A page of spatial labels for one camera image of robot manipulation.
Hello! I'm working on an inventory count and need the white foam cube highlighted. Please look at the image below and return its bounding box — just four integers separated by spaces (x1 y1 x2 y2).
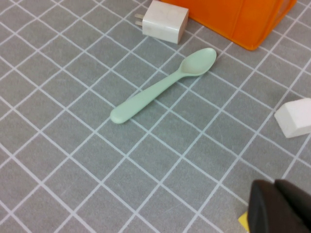
274 98 311 139

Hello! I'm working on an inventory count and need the yellow foam cube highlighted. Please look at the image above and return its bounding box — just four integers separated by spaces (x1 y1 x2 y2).
237 210 251 233

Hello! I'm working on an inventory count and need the white plug charger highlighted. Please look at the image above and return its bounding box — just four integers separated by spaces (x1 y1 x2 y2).
134 0 190 45

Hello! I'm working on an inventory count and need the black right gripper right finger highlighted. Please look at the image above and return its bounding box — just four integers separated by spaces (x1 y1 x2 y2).
275 179 311 219

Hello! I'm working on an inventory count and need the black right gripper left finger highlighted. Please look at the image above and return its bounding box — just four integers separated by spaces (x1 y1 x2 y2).
247 180 311 233

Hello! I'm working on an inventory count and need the mint green plastic spoon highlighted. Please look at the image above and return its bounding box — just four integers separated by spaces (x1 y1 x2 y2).
110 47 217 125

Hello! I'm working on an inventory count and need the orange plastic cutlery holder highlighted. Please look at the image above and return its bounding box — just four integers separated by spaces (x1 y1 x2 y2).
159 0 297 51

